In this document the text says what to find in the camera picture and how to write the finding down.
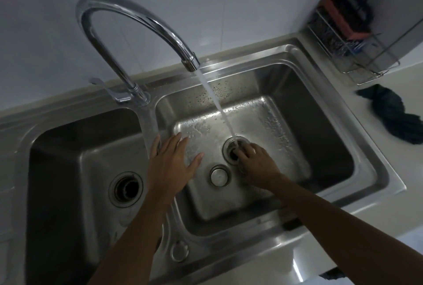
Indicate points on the round metal drain plug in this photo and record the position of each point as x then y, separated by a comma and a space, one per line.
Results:
218, 175

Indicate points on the person's right fingers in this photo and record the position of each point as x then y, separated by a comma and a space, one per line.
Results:
246, 153

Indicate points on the person's right forearm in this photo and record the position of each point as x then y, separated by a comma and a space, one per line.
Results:
337, 228

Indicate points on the stainless steel double sink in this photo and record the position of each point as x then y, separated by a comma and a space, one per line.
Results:
297, 109

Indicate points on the person's left thumb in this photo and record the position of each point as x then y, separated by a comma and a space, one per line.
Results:
195, 164

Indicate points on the chrome gooseneck faucet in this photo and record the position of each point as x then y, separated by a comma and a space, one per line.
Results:
99, 1

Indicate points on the orange and black sponge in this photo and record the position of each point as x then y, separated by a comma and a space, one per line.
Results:
352, 14

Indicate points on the grey steel wool scrubber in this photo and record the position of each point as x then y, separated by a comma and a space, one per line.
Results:
325, 35

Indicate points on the person's right hand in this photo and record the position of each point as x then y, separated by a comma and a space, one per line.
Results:
259, 167

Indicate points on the person's left hand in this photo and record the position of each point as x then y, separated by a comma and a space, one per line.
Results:
168, 169

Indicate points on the running water stream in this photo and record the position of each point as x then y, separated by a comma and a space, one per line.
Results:
216, 103

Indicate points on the person's left forearm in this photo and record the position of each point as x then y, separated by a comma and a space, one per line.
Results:
138, 238

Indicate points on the dark crumpled cloth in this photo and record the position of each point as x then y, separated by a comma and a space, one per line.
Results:
393, 113

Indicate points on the small round sink hole cap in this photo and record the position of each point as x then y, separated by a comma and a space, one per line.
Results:
180, 251

